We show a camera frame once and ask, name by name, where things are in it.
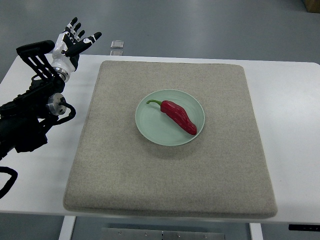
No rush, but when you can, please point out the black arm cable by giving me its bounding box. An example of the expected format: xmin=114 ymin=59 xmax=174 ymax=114
xmin=0 ymin=166 xmax=19 ymax=200

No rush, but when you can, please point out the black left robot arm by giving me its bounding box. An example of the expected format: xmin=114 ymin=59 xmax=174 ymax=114
xmin=0 ymin=40 xmax=76 ymax=158

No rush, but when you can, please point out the white table left leg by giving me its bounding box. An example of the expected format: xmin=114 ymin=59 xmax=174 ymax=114
xmin=58 ymin=216 xmax=76 ymax=240

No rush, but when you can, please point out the white table right leg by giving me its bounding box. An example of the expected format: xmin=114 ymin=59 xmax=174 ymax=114
xmin=249 ymin=223 xmax=264 ymax=240

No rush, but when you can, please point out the white table leg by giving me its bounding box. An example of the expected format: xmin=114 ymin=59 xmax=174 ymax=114
xmin=58 ymin=216 xmax=76 ymax=240
xmin=249 ymin=223 xmax=264 ymax=240

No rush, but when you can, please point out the beige fabric mat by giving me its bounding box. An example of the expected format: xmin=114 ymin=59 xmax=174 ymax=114
xmin=63 ymin=60 xmax=278 ymax=219

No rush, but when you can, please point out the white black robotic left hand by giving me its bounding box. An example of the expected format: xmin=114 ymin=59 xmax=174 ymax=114
xmin=51 ymin=17 xmax=102 ymax=82

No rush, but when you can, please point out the light green plate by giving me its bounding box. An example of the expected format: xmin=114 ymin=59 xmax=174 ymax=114
xmin=135 ymin=89 xmax=205 ymax=147

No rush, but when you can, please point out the cardboard box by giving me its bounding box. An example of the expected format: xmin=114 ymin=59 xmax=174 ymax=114
xmin=303 ymin=0 xmax=320 ymax=13

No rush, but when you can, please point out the red pepper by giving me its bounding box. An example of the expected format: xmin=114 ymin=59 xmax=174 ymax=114
xmin=146 ymin=99 xmax=198 ymax=136

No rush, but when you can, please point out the black table control panel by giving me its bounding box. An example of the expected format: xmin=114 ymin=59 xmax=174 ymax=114
xmin=288 ymin=224 xmax=320 ymax=232

